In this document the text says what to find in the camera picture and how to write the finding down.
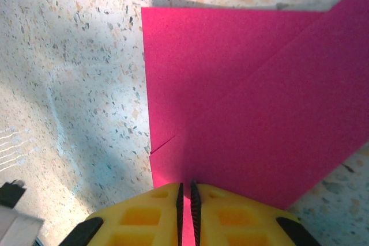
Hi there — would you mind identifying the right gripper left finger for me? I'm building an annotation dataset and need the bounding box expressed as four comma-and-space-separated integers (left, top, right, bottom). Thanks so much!
62, 182, 185, 246

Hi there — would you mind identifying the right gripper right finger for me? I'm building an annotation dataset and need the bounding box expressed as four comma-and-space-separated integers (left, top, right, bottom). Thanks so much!
190, 180, 322, 246

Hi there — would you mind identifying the pink square paper sheet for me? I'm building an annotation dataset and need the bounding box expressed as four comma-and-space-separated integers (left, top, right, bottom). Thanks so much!
140, 0, 369, 246

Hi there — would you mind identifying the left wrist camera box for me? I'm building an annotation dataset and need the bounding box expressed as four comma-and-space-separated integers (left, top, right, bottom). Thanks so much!
0, 204, 46, 246

